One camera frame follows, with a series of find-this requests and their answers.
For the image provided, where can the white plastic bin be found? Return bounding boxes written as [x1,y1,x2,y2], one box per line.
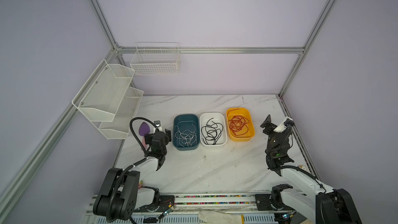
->
[200,113,228,148]

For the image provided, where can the small pink toy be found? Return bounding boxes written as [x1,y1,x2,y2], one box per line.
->
[138,180,143,189]

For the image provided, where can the black cable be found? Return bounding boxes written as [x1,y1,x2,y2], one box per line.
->
[201,118,224,145]

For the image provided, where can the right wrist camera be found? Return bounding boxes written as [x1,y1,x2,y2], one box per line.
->
[274,123,286,133]

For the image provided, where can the white cable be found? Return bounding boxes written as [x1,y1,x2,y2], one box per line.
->
[174,123,199,147]

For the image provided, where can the yellow plastic bin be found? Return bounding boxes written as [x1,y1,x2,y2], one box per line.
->
[226,107,255,142]

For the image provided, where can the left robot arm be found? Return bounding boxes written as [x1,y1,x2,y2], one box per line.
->
[93,117,172,223]

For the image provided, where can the purple pink spatula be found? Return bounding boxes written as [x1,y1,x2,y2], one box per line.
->
[138,122,150,149]

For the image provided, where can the red cable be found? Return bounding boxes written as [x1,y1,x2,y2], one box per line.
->
[226,108,251,137]

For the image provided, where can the teal plastic bin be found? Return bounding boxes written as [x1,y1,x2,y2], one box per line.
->
[172,114,200,151]

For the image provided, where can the white mesh two-tier shelf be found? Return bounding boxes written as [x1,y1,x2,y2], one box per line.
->
[72,60,144,140]

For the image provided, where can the white wire basket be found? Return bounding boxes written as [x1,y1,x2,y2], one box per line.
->
[130,42,180,76]

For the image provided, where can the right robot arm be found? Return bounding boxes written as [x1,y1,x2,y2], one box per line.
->
[260,115,362,224]

